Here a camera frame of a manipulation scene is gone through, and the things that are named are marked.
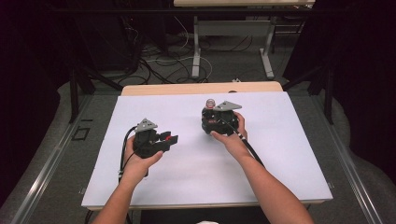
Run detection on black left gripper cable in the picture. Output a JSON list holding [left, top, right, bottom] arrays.
[[118, 125, 138, 185]]

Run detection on black floor socket frame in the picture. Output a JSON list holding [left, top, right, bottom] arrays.
[[71, 126, 92, 142]]

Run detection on white floor cable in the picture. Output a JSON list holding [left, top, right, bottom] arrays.
[[146, 15, 214, 82]]

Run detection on tangle of black floor cables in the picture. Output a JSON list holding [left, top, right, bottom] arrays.
[[116, 17, 216, 86]]

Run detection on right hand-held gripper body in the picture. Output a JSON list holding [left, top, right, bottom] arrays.
[[212, 100, 244, 137]]

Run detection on dark cola bottle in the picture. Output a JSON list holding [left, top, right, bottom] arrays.
[[201, 98, 222, 135]]

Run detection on black metal stand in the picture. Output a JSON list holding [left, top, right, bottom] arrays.
[[68, 62, 124, 124], [281, 62, 336, 126]]

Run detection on silver floor rail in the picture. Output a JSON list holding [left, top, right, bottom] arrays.
[[10, 92, 94, 224], [311, 92, 385, 224]]

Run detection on black computer case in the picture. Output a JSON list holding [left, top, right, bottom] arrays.
[[76, 13, 139, 73]]

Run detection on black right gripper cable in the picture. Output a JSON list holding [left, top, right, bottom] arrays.
[[219, 118, 266, 168]]

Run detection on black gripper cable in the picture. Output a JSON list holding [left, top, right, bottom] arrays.
[[118, 125, 138, 185], [219, 118, 266, 168]]

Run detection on person's left hand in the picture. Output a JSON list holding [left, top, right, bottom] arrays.
[[119, 135, 164, 187]]

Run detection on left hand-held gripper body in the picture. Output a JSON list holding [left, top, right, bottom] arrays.
[[133, 118, 164, 160]]

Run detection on white table mat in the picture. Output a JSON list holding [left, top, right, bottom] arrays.
[[81, 91, 333, 209]]

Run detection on black horizontal bar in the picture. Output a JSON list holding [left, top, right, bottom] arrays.
[[43, 7, 314, 14]]

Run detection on white-legged desk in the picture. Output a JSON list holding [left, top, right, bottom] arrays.
[[173, 0, 316, 80]]

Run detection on wooden table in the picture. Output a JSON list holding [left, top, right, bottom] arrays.
[[81, 81, 333, 211]]

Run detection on person's right hand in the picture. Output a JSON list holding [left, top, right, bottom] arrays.
[[209, 111, 249, 163]]

